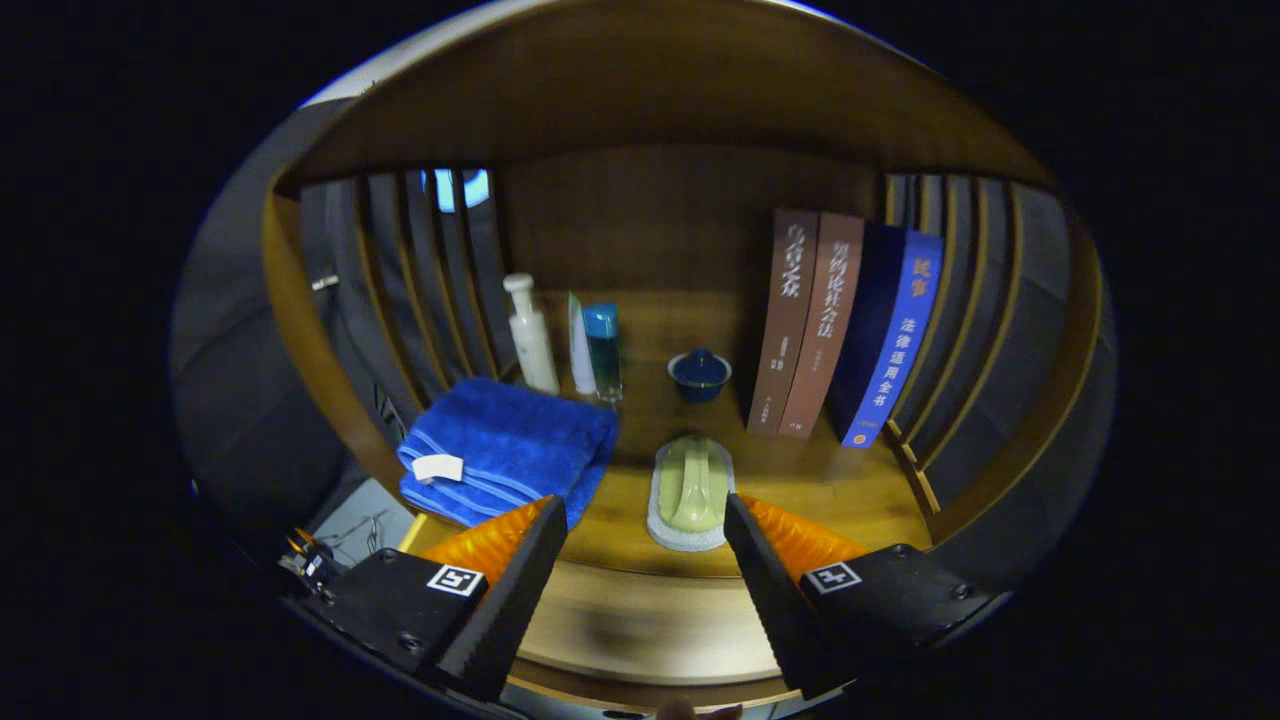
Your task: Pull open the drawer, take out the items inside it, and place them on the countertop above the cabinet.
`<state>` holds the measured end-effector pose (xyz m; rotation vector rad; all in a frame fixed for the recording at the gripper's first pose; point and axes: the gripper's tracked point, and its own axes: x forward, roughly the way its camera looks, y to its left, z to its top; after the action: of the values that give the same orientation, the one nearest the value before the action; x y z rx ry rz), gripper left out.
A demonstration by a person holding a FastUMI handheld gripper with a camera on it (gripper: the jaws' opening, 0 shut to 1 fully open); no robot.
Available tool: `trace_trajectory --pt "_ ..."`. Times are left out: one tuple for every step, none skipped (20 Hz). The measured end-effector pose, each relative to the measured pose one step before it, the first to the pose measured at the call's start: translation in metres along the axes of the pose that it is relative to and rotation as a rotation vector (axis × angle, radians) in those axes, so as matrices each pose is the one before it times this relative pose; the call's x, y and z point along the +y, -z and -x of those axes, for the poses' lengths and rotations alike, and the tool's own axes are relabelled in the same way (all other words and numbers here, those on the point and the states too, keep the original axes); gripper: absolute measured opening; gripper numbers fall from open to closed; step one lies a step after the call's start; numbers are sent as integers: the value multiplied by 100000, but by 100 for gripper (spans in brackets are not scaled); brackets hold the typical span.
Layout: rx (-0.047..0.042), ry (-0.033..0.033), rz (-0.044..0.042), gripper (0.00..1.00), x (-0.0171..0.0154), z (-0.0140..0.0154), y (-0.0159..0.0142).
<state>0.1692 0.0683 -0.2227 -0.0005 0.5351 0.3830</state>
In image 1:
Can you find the wooden cabinet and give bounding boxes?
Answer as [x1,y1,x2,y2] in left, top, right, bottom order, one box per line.
[262,0,1106,713]

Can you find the blue book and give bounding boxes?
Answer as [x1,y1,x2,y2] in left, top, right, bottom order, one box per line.
[828,222,945,450]

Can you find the brown book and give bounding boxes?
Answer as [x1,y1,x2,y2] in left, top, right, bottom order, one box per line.
[746,207,821,437]
[778,212,865,441]

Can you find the blue folded towel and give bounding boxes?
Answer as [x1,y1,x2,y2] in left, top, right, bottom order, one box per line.
[396,376,620,531]

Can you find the white pump bottle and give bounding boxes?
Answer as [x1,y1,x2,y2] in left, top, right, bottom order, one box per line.
[502,272,561,397]

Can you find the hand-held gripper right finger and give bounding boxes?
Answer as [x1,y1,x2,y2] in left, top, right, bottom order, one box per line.
[722,492,1001,701]

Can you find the pale green brush white base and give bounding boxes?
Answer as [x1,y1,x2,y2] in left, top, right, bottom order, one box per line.
[646,434,738,553]

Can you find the thin floor cables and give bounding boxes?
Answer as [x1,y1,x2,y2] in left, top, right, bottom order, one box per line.
[330,505,396,556]

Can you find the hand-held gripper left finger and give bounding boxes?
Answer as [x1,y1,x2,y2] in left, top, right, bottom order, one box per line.
[300,494,569,703]

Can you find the dark blue lidded teacup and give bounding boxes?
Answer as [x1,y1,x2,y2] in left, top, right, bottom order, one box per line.
[667,347,733,404]

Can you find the wooden countertop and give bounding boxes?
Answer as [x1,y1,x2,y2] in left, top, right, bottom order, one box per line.
[400,290,936,581]

